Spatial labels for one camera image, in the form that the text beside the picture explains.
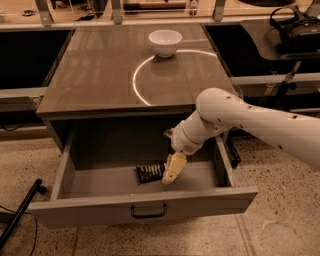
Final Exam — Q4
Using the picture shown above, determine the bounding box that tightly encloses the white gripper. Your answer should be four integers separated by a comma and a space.
161, 121, 200, 185

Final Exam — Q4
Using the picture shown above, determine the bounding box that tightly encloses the white ceramic bowl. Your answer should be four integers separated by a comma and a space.
148, 29, 182, 58

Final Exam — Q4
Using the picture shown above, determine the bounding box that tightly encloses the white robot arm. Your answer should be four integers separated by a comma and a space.
162, 88, 320, 185

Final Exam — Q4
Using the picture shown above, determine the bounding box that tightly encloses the metal railing frame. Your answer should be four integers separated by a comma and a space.
0, 0, 320, 33

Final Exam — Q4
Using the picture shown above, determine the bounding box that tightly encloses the black pole on floor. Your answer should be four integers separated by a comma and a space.
0, 179, 47, 250

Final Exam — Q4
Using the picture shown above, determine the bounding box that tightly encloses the black vr headset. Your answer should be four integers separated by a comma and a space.
269, 6, 320, 53

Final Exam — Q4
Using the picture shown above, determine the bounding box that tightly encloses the black drawer handle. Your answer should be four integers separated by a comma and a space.
130, 204, 167, 219

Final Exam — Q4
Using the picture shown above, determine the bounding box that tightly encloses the dark rxbar chocolate wrapper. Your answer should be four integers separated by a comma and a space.
136, 162, 166, 184

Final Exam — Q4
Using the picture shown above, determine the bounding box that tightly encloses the black cable on floor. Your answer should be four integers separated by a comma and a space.
0, 204, 39, 256

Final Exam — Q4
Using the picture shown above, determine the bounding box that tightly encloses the open grey top drawer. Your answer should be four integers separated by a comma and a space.
30, 115, 258, 228

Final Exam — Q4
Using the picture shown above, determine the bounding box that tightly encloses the grey cabinet with glossy top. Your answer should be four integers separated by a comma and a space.
37, 23, 236, 149

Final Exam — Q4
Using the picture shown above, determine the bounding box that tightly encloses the dark side table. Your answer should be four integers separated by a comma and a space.
240, 20, 320, 109

